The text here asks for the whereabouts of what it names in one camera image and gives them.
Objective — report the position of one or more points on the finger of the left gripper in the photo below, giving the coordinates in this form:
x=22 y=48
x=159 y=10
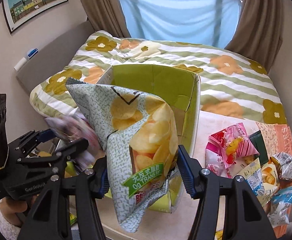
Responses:
x=30 y=140
x=67 y=152

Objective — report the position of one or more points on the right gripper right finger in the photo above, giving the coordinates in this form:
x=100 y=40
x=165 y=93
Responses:
x=244 y=217

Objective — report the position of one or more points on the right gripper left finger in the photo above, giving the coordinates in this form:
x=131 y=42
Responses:
x=49 y=217

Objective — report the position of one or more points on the purple cartoon snack bag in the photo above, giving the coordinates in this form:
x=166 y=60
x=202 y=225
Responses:
x=69 y=128

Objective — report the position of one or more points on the light blue snack bag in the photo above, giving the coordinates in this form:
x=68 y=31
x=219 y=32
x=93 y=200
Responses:
x=280 y=204

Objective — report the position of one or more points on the blue white snack bag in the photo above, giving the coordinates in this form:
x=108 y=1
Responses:
x=251 y=173

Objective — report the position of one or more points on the small yellow cake packet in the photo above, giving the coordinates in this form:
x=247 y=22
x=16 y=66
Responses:
x=270 y=182

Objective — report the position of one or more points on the green white potato chip bag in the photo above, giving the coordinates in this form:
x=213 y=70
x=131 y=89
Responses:
x=137 y=131

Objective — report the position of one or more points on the silver grey snack bag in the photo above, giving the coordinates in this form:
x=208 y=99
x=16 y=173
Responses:
x=283 y=163

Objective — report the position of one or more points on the pink white candy bag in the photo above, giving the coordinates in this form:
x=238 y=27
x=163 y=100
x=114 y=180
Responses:
x=214 y=161

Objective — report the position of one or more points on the pink marshmallow snack bag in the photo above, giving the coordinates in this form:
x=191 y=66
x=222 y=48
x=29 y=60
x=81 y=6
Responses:
x=233 y=142

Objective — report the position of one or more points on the dark green snack packet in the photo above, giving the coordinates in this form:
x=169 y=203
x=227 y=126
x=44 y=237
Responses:
x=259 y=144

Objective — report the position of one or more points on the person's left hand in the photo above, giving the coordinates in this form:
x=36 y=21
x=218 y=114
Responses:
x=10 y=208

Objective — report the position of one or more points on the white cloth table mat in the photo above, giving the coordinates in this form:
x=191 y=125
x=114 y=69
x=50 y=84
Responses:
x=158 y=225

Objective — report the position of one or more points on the grey bed headboard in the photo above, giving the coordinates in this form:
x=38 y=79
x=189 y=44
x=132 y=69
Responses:
x=53 y=57

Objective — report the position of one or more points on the white blue item on headboard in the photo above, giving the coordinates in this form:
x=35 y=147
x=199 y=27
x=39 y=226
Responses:
x=25 y=59

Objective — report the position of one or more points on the green cardboard box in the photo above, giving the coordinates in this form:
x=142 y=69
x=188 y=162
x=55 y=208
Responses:
x=179 y=87

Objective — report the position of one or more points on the floral striped quilt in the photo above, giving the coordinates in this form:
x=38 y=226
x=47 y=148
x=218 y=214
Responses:
x=230 y=84

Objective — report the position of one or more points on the framed houses picture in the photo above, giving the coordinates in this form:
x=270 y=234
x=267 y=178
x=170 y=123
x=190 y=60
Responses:
x=18 y=12

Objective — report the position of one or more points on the left brown curtain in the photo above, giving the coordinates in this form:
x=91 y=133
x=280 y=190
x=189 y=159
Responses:
x=106 y=15

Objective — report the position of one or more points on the brown curtain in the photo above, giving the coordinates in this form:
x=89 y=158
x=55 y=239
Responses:
x=106 y=15
x=258 y=35

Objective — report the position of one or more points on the light blue hanging cloth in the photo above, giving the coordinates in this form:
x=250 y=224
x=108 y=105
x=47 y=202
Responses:
x=209 y=22

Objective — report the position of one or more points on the right brown curtain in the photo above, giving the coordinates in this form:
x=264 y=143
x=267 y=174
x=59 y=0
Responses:
x=258 y=35

